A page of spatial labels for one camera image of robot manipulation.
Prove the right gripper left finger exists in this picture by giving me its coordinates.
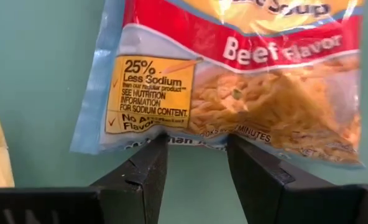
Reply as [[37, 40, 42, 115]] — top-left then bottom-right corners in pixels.
[[90, 133, 170, 224]]

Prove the blue-edged beef ramen pack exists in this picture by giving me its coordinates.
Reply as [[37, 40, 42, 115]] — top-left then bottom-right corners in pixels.
[[69, 0, 367, 170]]

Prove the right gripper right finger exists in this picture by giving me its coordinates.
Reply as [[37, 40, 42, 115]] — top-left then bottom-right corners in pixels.
[[226, 133, 362, 224]]

